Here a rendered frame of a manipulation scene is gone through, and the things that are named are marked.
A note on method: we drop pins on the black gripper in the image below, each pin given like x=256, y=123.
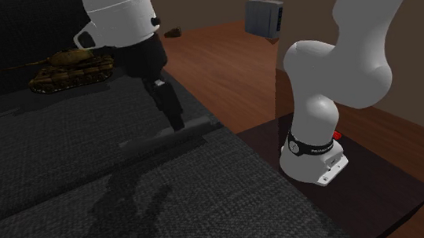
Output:
x=141, y=57

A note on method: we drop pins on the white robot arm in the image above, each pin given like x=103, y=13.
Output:
x=346, y=72

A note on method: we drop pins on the small brown lump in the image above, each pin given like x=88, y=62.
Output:
x=173, y=32

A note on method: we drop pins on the camouflage toy tank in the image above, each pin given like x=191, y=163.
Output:
x=71, y=71

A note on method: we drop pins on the grey ribbed box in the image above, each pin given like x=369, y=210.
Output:
x=262, y=18

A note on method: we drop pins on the dark grey fabric sofa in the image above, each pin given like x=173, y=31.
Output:
x=46, y=156

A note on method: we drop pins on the dark robot stand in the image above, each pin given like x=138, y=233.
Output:
x=361, y=205

